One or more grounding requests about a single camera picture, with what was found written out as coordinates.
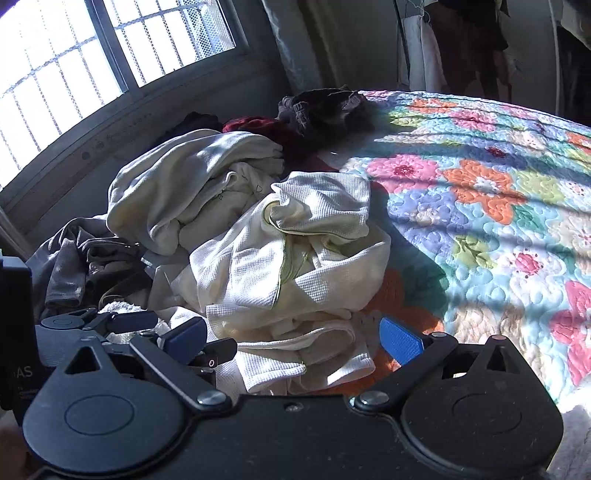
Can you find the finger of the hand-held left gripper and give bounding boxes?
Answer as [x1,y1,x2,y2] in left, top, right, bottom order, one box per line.
[194,338,238,370]
[37,309,160,344]

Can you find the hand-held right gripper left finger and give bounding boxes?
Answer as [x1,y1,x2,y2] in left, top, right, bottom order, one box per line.
[58,318,232,411]

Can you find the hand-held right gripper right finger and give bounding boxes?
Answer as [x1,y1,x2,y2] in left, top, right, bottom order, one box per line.
[353,318,520,411]

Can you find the white waffle-knit garment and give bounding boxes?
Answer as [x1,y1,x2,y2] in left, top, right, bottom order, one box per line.
[157,172,393,398]

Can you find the dark hanging clothes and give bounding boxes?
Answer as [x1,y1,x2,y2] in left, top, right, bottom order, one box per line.
[560,18,591,118]

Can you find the white clothes rack pole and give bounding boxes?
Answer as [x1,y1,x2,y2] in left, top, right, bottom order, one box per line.
[549,0,563,112]

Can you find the white fluffy towel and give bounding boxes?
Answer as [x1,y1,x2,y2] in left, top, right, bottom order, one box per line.
[97,300,174,348]

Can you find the grey garment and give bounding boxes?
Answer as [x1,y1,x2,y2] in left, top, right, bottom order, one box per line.
[25,215,155,311]

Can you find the floral quilted bedspread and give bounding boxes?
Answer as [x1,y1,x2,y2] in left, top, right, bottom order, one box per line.
[318,90,591,480]

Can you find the cream sweatshirt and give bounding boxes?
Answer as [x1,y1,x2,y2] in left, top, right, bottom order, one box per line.
[106,129,284,257]

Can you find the black cloth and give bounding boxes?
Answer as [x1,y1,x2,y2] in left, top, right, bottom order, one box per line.
[173,112,225,137]

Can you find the dark red garment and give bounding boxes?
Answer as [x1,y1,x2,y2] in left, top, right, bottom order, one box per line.
[222,116,342,174]

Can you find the dark brown knit garment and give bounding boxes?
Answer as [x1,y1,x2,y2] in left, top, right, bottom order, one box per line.
[277,88,384,139]

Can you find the barred window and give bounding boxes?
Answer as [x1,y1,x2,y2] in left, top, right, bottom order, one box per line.
[0,0,250,190]

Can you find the white hanging cloth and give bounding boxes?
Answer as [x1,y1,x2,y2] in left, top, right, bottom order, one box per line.
[399,14,446,92]

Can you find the brown hanging garment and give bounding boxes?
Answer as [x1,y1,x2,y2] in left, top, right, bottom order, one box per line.
[434,0,511,90]

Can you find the grey curtain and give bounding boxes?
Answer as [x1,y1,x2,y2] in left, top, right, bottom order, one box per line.
[261,0,365,93]

